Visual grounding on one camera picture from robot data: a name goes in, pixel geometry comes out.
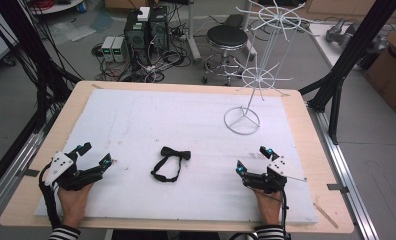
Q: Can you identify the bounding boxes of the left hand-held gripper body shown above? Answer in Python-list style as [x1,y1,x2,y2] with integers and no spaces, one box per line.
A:
[44,150,104,192]

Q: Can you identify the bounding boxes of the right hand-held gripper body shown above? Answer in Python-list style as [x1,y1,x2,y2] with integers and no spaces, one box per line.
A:
[241,155,308,195]

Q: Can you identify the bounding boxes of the person's right hand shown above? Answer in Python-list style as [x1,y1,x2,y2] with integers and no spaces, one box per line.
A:
[252,187,284,227]

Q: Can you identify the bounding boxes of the person's left hand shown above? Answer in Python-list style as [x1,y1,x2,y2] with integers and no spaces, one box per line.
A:
[56,181,96,230]

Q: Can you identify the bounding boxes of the white foam mat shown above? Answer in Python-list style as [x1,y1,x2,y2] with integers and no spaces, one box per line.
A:
[34,88,320,225]

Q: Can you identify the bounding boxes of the black bow tie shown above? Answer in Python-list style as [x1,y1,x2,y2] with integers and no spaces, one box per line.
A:
[150,146,192,183]

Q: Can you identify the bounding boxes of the grey power supply unit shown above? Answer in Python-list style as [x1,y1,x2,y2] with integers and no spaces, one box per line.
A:
[100,35,116,63]
[112,36,129,63]

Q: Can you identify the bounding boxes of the black round stool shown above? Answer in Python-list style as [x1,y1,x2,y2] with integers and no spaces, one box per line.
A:
[202,24,250,86]

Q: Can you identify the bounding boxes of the black computer tower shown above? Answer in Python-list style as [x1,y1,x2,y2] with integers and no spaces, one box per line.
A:
[124,11,151,66]
[148,6,170,54]

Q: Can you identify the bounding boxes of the white metal table leg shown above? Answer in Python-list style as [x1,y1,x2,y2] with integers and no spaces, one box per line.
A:
[186,0,203,64]

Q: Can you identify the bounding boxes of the grey machine part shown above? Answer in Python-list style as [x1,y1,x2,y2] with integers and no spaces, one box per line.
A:
[325,18,389,50]

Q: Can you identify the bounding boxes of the white round table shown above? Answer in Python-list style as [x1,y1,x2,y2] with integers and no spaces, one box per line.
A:
[29,0,86,16]

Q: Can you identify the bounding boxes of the white box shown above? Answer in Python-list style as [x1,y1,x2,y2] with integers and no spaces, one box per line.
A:
[136,6,151,23]

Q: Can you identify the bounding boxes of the cardboard box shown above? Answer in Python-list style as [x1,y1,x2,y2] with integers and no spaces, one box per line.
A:
[364,21,396,117]

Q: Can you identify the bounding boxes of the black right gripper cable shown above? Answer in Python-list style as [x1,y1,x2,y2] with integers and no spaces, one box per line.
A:
[229,186,292,240]

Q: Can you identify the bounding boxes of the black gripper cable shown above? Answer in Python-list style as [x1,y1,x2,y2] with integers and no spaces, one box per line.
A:
[38,163,62,230]
[229,186,292,240]

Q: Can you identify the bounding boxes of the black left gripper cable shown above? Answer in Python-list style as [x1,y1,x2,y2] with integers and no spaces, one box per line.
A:
[38,163,62,230]

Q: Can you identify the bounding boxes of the aluminium rail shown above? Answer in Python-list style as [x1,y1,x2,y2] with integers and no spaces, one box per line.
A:
[0,131,46,222]
[307,103,381,240]

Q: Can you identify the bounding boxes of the white wire rack stand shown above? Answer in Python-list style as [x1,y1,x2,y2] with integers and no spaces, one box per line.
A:
[223,0,320,136]

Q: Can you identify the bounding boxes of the tangle of floor cables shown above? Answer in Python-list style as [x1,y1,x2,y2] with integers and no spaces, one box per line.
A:
[90,43,194,84]

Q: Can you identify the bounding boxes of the black frame post with cables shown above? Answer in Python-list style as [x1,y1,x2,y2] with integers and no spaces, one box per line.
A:
[0,0,84,134]

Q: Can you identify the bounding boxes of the black metal frame post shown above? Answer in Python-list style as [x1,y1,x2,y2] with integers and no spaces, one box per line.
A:
[299,0,396,146]

